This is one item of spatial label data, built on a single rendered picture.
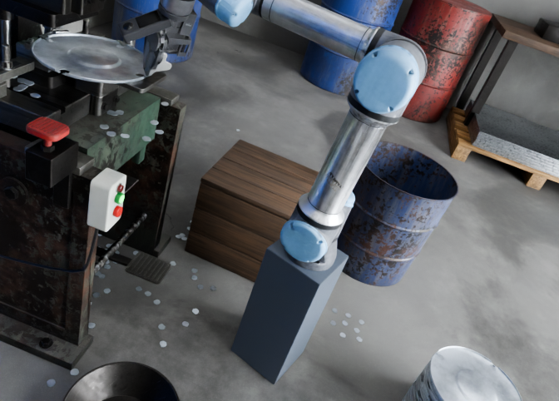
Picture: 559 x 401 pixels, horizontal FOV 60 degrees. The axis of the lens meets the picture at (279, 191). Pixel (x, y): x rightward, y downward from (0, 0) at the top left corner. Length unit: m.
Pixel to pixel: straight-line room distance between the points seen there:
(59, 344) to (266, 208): 0.76
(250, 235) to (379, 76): 0.99
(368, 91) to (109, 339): 1.11
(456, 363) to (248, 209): 0.84
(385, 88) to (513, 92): 3.78
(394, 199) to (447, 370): 0.62
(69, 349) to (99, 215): 0.51
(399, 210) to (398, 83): 1.00
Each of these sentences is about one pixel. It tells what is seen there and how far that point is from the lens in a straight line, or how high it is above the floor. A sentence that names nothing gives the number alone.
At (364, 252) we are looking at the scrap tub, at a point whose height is 0.15.
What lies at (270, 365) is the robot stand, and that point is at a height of 0.07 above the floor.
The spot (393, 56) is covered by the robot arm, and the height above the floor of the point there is 1.09.
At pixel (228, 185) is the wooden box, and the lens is 1.74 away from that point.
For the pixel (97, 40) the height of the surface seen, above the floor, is 0.78.
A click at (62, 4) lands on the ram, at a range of 1.30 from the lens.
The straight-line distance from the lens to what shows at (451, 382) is 1.63.
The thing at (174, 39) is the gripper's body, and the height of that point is 0.91.
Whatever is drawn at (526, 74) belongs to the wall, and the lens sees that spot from 4.67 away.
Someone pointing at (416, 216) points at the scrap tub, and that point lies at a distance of 1.92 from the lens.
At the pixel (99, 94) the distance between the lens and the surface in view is 1.35.
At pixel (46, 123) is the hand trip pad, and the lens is 1.10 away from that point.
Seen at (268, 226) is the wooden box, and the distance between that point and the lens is 1.74.
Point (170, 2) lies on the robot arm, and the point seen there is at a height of 1.00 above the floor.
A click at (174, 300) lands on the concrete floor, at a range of 1.77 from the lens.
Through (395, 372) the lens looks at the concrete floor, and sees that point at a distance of 1.87.
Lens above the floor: 1.30
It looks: 32 degrees down
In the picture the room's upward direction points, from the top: 19 degrees clockwise
